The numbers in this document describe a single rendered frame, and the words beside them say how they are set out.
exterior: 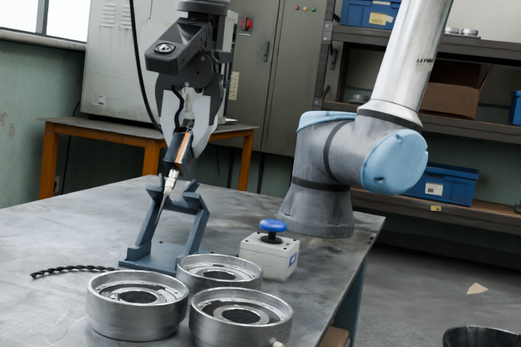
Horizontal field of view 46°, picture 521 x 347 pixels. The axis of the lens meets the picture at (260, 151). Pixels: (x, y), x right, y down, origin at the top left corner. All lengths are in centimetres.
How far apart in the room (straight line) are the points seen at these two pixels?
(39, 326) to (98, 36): 256
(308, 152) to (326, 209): 11
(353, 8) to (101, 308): 371
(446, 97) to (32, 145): 247
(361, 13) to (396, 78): 312
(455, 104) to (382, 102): 301
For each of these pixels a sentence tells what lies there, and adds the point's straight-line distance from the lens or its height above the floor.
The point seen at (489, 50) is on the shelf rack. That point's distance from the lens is 405.
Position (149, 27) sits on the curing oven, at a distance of 302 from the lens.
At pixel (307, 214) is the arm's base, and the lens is 115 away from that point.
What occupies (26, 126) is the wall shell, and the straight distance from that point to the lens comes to 306.
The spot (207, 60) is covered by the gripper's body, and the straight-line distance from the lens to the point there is 84.
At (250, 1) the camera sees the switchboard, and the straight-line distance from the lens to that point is 466.
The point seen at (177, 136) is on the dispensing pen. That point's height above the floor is 98.
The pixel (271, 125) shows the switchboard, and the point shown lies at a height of 77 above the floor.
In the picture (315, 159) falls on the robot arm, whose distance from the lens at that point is 114.
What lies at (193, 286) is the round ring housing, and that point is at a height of 83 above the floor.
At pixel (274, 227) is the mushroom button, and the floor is 87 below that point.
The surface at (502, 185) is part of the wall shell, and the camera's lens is 467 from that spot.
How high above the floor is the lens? 107
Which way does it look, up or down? 6 degrees down
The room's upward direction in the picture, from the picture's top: 7 degrees clockwise
